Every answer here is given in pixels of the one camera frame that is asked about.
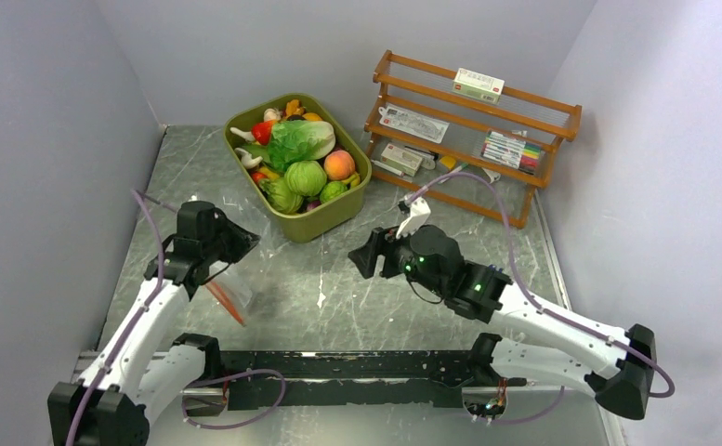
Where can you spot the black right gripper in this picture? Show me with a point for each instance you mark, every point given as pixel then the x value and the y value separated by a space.
pixel 386 252

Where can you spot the round green cabbage toy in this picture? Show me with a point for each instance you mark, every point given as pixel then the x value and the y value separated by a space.
pixel 306 178

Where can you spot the white box on top shelf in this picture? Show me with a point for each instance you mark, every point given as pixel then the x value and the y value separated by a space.
pixel 478 86

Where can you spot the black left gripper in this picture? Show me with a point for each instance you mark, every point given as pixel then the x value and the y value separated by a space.
pixel 184 263

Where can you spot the clear zip bag orange zipper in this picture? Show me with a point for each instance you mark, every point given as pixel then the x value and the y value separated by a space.
pixel 230 290

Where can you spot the white pen on table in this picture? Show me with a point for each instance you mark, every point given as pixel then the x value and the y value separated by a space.
pixel 459 168

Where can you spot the small green lime toy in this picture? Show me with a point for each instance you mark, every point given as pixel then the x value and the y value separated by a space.
pixel 332 190

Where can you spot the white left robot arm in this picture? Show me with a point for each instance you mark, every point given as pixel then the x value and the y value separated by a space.
pixel 119 396

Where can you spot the flat packaged stationery card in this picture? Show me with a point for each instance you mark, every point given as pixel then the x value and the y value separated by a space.
pixel 413 123

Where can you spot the white mushroom toy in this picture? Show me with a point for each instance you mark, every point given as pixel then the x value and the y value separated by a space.
pixel 248 160

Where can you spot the olive green plastic bin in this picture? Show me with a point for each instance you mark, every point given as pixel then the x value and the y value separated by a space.
pixel 313 218

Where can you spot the peach toy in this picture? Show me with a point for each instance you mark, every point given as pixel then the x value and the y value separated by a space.
pixel 339 165

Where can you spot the coloured marker pen set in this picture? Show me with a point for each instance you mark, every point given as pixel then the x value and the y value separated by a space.
pixel 512 152

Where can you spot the green leafy vegetable toy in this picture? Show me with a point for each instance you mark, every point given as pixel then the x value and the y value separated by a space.
pixel 280 197

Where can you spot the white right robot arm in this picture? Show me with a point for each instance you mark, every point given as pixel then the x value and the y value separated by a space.
pixel 531 338

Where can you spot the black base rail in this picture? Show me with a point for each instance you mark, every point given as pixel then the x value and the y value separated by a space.
pixel 247 380

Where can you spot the wooden shelf rack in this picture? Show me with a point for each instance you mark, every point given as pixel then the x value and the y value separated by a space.
pixel 427 89

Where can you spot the napa cabbage toy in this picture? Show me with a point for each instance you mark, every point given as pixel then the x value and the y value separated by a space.
pixel 296 141

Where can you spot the small white green box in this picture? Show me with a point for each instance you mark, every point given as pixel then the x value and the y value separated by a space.
pixel 398 158

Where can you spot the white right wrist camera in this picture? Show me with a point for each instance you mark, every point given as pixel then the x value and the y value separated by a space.
pixel 417 212

